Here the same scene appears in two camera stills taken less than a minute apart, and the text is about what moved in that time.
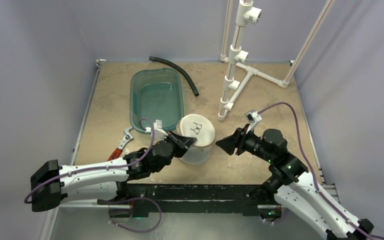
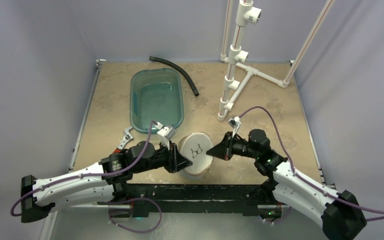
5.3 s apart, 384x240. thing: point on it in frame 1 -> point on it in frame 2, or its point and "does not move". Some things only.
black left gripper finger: (181, 151) -> (180, 162)
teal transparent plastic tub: (156, 94) does not move
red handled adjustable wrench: (117, 152) does not move
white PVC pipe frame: (247, 13) does not move
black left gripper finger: (183, 141) -> (172, 151)
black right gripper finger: (229, 143) -> (220, 151)
